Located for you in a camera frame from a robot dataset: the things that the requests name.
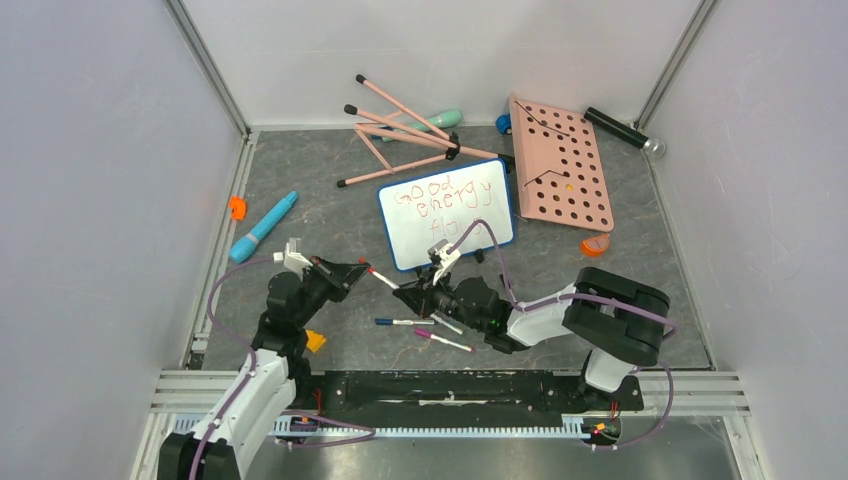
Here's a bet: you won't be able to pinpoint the blue whiteboard marker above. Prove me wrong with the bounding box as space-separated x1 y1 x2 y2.
374 318 436 326

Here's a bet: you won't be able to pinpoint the mint green toy bottle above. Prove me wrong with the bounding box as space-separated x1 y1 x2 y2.
379 109 463 143

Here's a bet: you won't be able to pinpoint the pink whiteboard marker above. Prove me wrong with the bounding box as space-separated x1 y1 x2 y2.
414 328 476 353

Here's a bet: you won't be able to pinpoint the red whiteboard marker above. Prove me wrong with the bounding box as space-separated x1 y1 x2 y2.
368 267 399 290

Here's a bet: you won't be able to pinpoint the yellow orange wedge block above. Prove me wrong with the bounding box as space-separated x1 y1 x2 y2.
306 329 327 353

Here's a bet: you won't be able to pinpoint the pink perforated board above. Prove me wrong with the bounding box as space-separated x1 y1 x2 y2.
508 93 615 233

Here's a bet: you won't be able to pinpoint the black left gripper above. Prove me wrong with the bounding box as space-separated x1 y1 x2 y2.
293 254 370 328

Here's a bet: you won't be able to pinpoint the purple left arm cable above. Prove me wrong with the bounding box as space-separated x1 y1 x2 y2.
187 254 377 480

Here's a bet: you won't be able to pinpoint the blue framed whiteboard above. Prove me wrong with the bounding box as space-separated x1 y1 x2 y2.
376 158 515 271

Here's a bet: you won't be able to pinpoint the small blue toy car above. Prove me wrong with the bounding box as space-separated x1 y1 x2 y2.
495 114 512 135

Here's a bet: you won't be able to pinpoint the green whiteboard marker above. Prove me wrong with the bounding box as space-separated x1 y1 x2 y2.
430 314 464 336

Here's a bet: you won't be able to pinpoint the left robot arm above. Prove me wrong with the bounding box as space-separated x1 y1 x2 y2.
156 252 372 479

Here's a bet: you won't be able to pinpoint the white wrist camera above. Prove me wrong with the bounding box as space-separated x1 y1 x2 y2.
272 237 312 279
428 239 461 286

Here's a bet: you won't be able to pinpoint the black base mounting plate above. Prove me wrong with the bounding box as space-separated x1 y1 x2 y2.
291 370 644 428

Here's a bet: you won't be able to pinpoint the orange clip left edge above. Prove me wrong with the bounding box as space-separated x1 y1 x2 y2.
228 196 248 221

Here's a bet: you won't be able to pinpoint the black flashlight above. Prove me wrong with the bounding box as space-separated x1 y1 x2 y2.
584 107 666 158

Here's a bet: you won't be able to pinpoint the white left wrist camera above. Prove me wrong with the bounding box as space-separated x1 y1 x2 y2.
272 237 312 279

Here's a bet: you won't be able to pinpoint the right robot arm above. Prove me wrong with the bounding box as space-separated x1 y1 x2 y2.
393 267 679 408

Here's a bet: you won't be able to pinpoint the pink folding stand legs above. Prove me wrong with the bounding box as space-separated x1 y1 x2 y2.
336 74 516 189

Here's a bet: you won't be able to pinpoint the blue toy marker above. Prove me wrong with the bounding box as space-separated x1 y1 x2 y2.
228 191 299 264

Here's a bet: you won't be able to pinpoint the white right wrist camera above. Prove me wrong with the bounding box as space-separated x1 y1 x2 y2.
428 239 461 286

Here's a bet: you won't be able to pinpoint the orange round tape measure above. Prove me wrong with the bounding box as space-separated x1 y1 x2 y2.
580 233 611 258

